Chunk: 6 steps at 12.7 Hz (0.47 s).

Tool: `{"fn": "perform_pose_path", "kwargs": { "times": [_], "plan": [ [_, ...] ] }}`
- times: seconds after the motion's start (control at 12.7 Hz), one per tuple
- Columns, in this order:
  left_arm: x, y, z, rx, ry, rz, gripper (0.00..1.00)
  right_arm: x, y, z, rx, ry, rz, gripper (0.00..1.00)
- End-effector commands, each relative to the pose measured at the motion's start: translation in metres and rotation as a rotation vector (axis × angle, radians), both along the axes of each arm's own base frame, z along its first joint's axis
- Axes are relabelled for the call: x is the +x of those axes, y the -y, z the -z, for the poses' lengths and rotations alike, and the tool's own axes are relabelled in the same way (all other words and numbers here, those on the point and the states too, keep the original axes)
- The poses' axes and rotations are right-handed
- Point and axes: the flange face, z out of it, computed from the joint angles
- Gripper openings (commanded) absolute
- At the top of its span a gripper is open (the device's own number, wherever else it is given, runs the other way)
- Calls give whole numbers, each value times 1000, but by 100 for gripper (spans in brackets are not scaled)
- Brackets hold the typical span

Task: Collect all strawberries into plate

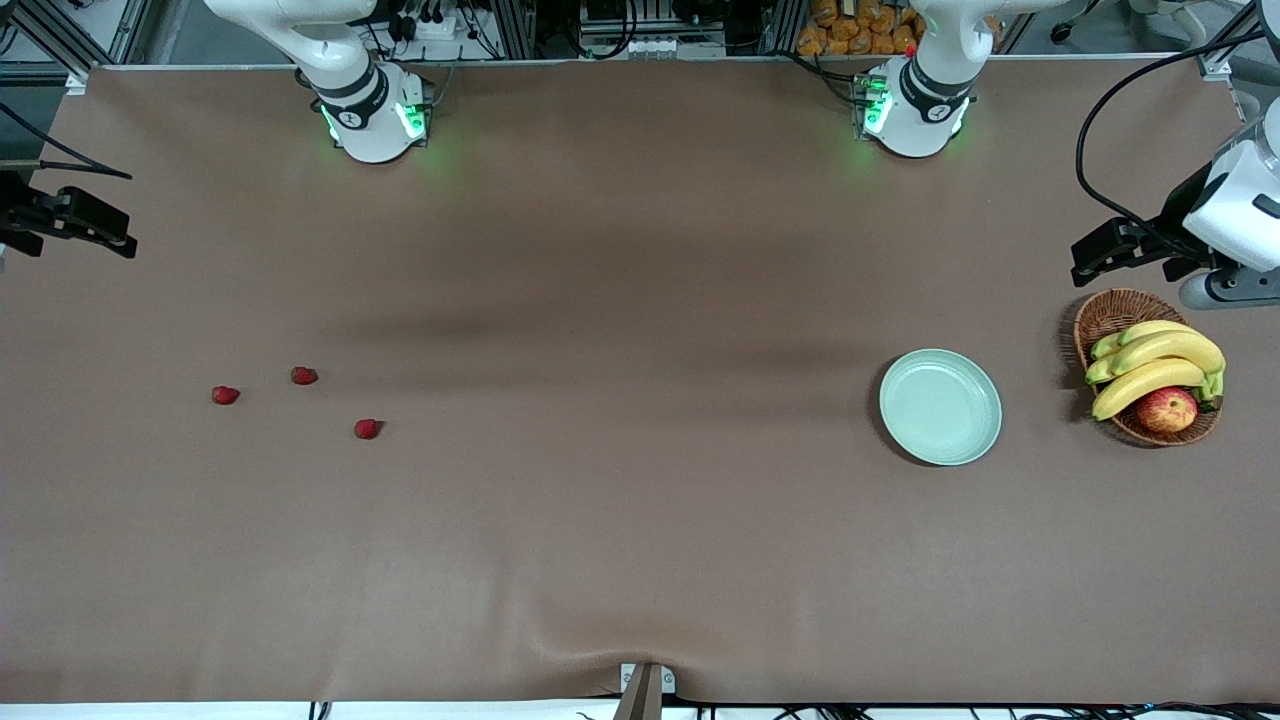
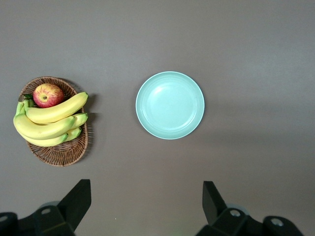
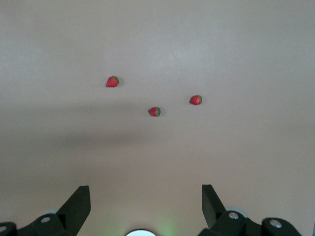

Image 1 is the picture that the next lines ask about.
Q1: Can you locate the pale green round plate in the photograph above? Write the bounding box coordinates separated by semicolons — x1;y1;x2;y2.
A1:
879;348;1003;467

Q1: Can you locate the brown wicker basket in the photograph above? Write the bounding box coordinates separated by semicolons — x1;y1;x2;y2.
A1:
1073;288;1224;448

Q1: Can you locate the yellow banana bunch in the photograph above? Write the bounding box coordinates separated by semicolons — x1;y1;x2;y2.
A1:
1085;320;1227;422

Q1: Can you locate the red yellow apple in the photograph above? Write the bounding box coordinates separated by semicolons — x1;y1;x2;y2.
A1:
1135;386;1200;435

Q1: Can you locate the orange toy food pile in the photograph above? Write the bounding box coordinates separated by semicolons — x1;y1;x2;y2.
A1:
796;0;927;58

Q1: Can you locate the white power strip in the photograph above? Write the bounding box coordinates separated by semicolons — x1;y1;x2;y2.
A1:
400;8;462;44

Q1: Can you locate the brown table cover sheet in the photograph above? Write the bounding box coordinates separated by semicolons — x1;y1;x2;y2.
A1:
0;58;1280;706

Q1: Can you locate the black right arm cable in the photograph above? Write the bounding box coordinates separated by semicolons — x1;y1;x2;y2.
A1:
0;98;134;182

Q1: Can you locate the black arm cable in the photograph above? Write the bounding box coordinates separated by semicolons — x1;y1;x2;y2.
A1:
1074;28;1280;263
0;98;134;182

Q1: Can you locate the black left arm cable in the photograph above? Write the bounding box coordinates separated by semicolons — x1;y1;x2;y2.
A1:
1074;28;1280;263

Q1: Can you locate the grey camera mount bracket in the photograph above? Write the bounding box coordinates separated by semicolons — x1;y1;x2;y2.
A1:
612;662;677;720

